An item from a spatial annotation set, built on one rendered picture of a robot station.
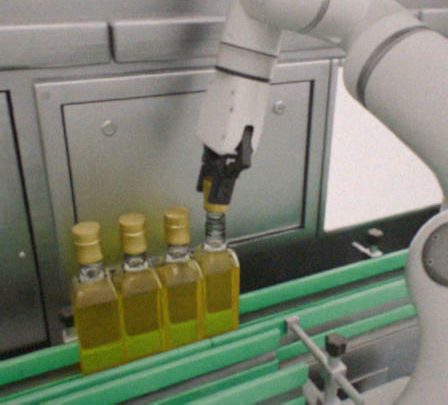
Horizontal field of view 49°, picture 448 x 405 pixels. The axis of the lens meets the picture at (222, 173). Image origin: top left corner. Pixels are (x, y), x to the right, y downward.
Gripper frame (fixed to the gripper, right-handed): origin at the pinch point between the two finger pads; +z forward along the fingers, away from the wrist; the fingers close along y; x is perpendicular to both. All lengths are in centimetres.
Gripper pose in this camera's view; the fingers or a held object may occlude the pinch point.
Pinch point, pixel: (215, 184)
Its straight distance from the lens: 66.7
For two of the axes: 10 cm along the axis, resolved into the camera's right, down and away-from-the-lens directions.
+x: 8.8, 1.0, 4.6
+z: -2.4, 9.3, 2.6
